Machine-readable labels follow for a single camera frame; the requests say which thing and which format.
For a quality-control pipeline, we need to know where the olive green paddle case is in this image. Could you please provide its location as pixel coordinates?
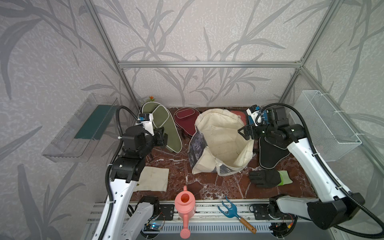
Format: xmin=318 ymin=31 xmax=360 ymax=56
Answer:
xmin=142 ymin=102 xmax=183 ymax=153

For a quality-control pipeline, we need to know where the black paddle case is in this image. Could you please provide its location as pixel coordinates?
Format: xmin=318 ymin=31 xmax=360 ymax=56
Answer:
xmin=259 ymin=138 xmax=290 ymax=170

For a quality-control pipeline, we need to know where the maroon paddle case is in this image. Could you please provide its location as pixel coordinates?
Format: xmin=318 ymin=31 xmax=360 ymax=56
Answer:
xmin=173 ymin=108 xmax=201 ymax=137

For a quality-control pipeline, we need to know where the beige canvas bag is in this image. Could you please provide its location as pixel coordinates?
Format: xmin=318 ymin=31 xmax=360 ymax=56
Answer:
xmin=188 ymin=109 xmax=254 ymax=177

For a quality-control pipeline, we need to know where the blue paddle case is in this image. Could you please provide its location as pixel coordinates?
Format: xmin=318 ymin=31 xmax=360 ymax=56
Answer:
xmin=248 ymin=116 xmax=255 ymax=125

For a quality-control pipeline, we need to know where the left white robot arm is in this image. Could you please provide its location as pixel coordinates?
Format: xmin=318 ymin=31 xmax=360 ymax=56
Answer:
xmin=93 ymin=125 xmax=168 ymax=240

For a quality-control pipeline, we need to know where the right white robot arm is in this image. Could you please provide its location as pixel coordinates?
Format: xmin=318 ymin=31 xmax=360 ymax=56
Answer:
xmin=238 ymin=124 xmax=365 ymax=230

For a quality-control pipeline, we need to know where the beige work glove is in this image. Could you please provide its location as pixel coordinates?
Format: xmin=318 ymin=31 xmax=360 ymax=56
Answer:
xmin=134 ymin=166 xmax=169 ymax=192

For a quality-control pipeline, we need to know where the green artificial plant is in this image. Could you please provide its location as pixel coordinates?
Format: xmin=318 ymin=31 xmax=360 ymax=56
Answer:
xmin=146 ymin=96 xmax=155 ymax=102

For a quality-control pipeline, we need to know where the black and green glove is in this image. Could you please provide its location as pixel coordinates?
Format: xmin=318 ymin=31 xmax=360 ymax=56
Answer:
xmin=249 ymin=170 xmax=293 ymax=189

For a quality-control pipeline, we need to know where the pink watering can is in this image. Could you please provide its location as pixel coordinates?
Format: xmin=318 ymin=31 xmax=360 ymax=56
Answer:
xmin=175 ymin=186 xmax=196 ymax=240

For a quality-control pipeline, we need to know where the blue hand rake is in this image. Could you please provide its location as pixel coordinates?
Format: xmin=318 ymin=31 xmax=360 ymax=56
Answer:
xmin=218 ymin=197 xmax=257 ymax=234

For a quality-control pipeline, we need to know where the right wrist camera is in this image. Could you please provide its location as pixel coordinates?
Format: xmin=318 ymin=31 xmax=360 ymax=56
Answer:
xmin=246 ymin=105 xmax=290 ymax=129

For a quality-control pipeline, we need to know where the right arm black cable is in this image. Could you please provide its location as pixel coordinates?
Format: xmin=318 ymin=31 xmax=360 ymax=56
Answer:
xmin=260 ymin=102 xmax=384 ymax=240

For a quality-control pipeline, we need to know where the white wire mesh basket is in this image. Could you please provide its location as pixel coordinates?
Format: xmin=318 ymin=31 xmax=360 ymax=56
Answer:
xmin=294 ymin=90 xmax=362 ymax=162

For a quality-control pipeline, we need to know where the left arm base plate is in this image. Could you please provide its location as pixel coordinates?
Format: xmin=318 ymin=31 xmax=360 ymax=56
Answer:
xmin=158 ymin=204 xmax=175 ymax=221

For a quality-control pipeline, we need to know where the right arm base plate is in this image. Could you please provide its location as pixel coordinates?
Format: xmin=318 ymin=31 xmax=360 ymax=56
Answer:
xmin=249 ymin=204 xmax=295 ymax=222

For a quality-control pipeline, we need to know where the clear plastic wall shelf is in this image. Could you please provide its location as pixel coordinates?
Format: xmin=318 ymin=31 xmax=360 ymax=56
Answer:
xmin=42 ymin=94 xmax=119 ymax=163

